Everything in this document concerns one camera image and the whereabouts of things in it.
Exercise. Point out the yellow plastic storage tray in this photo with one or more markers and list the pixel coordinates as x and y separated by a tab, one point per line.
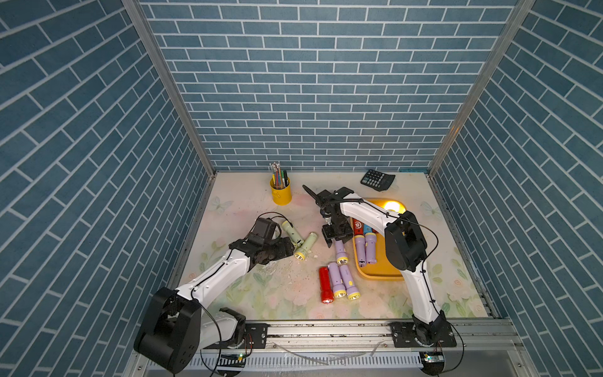
382	270

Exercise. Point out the green flashlight upper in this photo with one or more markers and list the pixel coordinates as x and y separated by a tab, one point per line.
295	237

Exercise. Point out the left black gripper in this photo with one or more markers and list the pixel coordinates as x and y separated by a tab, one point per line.
284	249

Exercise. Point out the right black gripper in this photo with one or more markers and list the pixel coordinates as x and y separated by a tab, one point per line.
345	236

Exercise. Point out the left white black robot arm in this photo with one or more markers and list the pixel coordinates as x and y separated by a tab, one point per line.
177	321

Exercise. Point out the pens in cup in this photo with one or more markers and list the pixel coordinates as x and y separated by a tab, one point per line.
279	176

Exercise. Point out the black calculator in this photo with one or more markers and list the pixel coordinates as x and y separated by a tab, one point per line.
377	180

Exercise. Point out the purple flashlight slanted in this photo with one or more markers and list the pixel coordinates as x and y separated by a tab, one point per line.
370	248

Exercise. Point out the purple flashlight bottom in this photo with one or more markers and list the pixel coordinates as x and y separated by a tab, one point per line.
360	245

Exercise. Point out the yellow pen cup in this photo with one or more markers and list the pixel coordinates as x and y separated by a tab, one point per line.
281	196

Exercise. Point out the green flashlight slanted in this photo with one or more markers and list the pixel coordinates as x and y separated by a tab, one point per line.
306	246

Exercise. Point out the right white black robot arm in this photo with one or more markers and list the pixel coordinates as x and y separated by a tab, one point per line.
405	247

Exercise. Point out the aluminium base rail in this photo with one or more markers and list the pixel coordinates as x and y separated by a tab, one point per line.
483	347

